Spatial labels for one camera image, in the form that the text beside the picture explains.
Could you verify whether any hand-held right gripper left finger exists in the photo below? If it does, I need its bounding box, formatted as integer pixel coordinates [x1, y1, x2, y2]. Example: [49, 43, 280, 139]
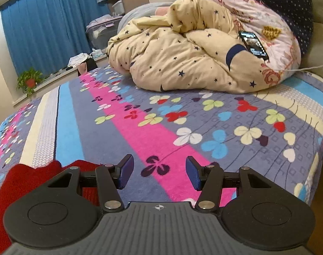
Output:
[45, 154, 135, 213]

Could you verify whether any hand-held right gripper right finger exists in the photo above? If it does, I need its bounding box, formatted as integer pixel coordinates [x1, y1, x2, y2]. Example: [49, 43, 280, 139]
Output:
[185, 155, 273, 214]

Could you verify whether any red knit sweater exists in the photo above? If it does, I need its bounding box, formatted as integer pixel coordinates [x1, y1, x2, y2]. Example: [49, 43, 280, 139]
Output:
[0, 161, 102, 255]

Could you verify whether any white clothes pile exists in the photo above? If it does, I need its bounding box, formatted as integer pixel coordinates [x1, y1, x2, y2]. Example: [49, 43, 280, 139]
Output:
[67, 53, 91, 68]

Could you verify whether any floral striped bed blanket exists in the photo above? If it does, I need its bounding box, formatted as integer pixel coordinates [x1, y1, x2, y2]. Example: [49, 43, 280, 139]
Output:
[0, 65, 323, 218]

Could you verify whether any pink and black cloth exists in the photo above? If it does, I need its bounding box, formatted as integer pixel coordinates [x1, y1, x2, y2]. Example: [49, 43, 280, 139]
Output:
[77, 58, 97, 75]

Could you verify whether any yellow star print duvet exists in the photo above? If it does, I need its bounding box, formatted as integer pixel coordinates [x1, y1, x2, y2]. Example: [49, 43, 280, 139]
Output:
[106, 0, 277, 94]

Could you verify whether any potted green plant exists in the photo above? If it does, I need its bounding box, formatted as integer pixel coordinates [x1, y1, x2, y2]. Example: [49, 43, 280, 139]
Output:
[17, 68, 44, 97]

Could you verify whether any clear plastic storage bin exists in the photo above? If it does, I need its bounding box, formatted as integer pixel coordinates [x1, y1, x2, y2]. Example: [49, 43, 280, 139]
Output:
[85, 14, 123, 50]

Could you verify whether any black smartphone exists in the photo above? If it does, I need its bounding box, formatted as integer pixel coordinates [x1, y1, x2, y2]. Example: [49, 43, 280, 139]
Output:
[238, 30, 269, 61]

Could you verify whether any grey pillow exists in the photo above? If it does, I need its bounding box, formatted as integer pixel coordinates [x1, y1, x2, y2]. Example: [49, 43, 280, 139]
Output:
[117, 2, 175, 32]

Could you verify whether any blue curtain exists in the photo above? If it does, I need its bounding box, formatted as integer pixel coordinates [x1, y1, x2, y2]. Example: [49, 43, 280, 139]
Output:
[1, 0, 118, 79]

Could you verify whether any small clear plastic box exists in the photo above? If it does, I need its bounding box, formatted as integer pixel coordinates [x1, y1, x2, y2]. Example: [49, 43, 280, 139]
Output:
[112, 0, 125, 15]

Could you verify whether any dark blue dotted pillow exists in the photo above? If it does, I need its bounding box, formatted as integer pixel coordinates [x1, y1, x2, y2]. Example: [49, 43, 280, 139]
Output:
[199, 0, 315, 85]

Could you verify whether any white charging cable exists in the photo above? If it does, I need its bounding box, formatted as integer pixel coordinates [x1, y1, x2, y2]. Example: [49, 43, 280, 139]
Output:
[284, 63, 323, 73]

